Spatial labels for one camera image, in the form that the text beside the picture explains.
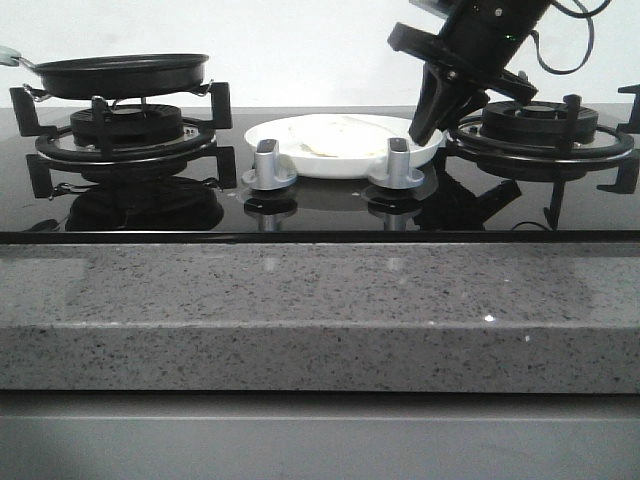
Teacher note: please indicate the small wire pan trivet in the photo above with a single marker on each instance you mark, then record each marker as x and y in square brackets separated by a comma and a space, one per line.
[136, 103]

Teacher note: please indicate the silver right stove knob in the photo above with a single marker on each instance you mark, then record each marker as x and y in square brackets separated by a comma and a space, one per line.
[397, 173]

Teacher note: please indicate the black gas burner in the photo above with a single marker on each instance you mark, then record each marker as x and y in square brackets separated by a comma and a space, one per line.
[129, 126]
[537, 124]

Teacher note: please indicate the black glass gas hob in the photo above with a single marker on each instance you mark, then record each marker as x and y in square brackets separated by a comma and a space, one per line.
[207, 203]

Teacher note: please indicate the black left pan support grate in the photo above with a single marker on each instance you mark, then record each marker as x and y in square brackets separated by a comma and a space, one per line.
[106, 164]

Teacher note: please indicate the white fried egg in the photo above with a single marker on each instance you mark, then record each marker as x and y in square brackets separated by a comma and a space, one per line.
[340, 135]

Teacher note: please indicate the black right gas burner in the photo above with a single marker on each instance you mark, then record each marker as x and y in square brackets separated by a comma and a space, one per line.
[537, 124]

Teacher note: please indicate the black pan support grate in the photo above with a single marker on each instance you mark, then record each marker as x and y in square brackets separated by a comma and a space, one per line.
[587, 146]
[106, 164]

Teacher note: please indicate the grey cabinet front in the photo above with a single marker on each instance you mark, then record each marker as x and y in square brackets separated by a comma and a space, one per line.
[318, 436]

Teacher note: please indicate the white ceramic plate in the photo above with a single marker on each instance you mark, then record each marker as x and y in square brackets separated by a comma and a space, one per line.
[311, 165]

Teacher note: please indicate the black right pan support grate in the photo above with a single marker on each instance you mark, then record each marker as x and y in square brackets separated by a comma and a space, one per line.
[587, 146]

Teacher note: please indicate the silver stove knob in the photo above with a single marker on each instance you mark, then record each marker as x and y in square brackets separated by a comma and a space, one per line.
[397, 173]
[270, 171]

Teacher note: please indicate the silver left stove knob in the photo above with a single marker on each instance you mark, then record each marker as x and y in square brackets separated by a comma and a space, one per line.
[270, 171]

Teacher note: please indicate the black left gas burner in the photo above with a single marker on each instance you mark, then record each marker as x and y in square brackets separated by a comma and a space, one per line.
[129, 126]

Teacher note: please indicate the black frying pan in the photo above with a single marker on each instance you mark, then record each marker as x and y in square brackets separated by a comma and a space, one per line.
[114, 77]

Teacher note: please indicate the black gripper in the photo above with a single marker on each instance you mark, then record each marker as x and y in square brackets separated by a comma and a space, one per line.
[465, 58]

